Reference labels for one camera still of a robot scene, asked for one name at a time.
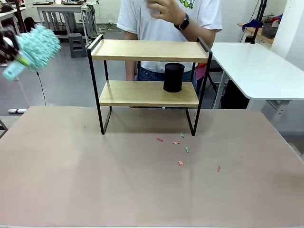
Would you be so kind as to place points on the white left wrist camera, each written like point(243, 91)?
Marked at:
point(7, 41)

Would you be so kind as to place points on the large white table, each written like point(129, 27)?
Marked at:
point(256, 69)

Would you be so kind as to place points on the two-tier wooden metal shelf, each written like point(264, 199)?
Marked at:
point(147, 57)

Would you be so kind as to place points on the person's right forearm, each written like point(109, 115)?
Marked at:
point(130, 69)

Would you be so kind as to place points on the black stand pole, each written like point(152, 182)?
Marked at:
point(20, 16)

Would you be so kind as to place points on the black backpack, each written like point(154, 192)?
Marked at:
point(28, 21)

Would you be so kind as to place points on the green paper scrap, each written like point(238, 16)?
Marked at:
point(187, 149)
point(182, 135)

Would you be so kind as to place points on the blue cloth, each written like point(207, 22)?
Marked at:
point(253, 23)

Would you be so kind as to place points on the teal chenille duster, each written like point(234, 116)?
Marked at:
point(38, 50)

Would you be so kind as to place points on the black box under table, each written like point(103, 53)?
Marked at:
point(234, 95)

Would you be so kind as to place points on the person's left hand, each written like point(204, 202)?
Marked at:
point(166, 10)

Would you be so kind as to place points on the orange red fabric item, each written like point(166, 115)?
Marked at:
point(200, 70)

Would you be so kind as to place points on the person's left forearm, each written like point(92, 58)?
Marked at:
point(202, 35)

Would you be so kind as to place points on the black cylindrical container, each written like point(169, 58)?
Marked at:
point(173, 78)

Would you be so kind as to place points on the dark mesh basket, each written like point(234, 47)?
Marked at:
point(269, 29)

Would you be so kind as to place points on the person in white t-shirt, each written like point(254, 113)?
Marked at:
point(152, 28)

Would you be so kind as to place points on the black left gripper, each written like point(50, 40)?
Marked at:
point(7, 53)

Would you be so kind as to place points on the black wrist watch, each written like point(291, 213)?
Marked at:
point(182, 23)

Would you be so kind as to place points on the black tripod pole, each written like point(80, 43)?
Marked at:
point(259, 21)

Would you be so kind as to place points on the wooden bench table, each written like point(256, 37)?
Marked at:
point(251, 31)

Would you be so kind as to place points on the grey-legged work table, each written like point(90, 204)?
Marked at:
point(59, 9)

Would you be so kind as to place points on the grey plastic step stool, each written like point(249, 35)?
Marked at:
point(77, 45)

